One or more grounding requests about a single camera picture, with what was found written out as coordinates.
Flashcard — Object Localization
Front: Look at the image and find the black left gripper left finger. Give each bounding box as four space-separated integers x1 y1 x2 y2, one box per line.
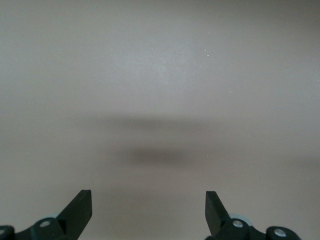
0 189 93 240

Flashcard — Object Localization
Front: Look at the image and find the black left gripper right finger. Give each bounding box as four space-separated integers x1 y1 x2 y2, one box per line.
205 190 305 240

